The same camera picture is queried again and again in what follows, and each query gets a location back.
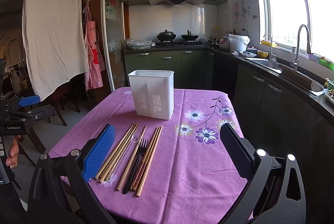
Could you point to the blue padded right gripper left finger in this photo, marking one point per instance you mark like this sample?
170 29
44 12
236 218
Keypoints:
97 151

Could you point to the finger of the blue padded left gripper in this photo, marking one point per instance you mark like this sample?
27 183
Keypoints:
27 101

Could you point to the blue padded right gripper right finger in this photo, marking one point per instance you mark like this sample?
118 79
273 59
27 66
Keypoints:
238 150

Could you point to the single light bamboo chopstick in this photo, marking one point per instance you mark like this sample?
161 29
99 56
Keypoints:
130 162

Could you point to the black plastic fork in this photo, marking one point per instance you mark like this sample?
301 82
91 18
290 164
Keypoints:
139 153

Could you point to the plain bamboo chopstick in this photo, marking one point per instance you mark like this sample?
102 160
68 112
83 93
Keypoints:
144 169

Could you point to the white plastic utensil holder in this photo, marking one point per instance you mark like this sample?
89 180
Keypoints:
153 93

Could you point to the green kitchen cabinets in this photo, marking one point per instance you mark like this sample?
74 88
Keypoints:
147 21

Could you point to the chrome kitchen faucet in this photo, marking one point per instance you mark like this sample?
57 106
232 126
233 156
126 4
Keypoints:
294 64

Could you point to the person's left hand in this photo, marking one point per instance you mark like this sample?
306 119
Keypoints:
12 159

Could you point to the purple floral tablecloth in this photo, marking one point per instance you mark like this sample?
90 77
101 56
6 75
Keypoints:
191 178

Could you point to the white hanging cloth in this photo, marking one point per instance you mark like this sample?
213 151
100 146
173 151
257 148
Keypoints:
53 41

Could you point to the pink checkered apron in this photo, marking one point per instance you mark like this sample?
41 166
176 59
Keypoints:
93 79

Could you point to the small chrome tap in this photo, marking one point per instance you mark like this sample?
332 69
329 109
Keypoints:
267 38

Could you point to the white plastic container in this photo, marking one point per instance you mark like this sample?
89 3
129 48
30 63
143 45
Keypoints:
238 43

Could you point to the white rice cooker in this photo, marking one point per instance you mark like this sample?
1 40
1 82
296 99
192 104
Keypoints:
224 42

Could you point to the plastic bag on counter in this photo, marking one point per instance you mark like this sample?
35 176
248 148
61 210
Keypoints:
139 44

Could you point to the gas stove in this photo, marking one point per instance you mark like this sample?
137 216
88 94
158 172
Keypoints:
179 44

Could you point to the black lidded wok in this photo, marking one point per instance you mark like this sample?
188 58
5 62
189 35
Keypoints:
166 36

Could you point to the black wok with handle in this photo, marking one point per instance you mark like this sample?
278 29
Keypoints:
189 36

